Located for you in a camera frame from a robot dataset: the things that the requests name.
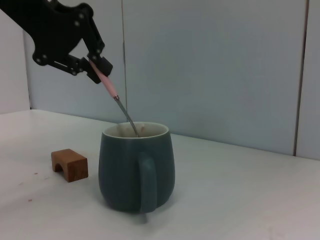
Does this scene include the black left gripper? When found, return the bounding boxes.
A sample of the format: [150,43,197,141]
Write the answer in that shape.
[0,0,114,85]

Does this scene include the pink handled metal spoon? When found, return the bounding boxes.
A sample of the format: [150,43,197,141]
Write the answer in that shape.
[88,59,139,138]

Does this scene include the grey ceramic cup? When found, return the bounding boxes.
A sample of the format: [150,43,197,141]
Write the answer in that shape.
[98,121,176,214]

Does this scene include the arched wooden block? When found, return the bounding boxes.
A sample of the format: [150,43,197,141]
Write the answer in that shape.
[50,148,89,183]

